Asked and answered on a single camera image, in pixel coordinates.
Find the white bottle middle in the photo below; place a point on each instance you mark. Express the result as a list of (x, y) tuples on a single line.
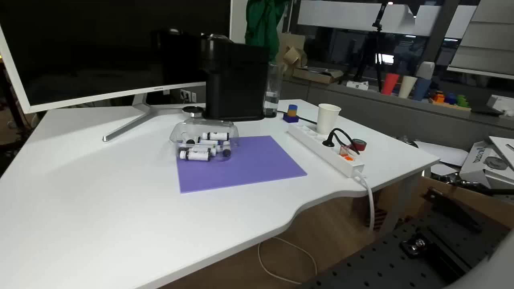
[(212, 146)]

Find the black coffee machine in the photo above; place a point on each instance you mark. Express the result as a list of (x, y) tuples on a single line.
[(236, 78)]

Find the cream cup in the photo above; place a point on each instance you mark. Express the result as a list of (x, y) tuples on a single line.
[(406, 85)]

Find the red plug adapter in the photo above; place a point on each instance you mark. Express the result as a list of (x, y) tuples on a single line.
[(358, 144)]

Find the white framed computer monitor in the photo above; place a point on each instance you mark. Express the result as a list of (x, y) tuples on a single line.
[(74, 51)]

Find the white bottle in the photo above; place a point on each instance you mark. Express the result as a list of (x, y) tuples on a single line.
[(212, 146), (215, 135), (201, 155)]

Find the white paper cup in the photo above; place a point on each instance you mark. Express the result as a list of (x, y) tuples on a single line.
[(326, 117)]

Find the black plug with cable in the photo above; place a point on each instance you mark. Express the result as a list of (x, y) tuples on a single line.
[(333, 138)]

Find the red cup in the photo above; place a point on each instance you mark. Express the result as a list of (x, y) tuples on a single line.
[(389, 83)]

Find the blue cup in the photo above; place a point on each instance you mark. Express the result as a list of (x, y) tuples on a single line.
[(421, 88)]

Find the black perforated board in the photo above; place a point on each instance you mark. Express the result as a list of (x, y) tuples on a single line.
[(414, 255)]

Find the white bottle back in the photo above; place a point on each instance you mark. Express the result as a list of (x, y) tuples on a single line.
[(215, 135)]

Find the clear water bottle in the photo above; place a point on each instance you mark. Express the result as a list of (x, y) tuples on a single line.
[(273, 90)]

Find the green cloth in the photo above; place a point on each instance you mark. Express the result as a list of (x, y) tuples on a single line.
[(262, 17)]

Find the blue and orange block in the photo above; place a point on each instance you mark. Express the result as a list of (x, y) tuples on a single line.
[(291, 114)]

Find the white bottle front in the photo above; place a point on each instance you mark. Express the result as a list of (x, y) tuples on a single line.
[(201, 155)]

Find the white power strip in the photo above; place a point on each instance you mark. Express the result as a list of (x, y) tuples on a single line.
[(337, 155)]

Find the purple paper mat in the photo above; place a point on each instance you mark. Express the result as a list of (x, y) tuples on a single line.
[(254, 159)]

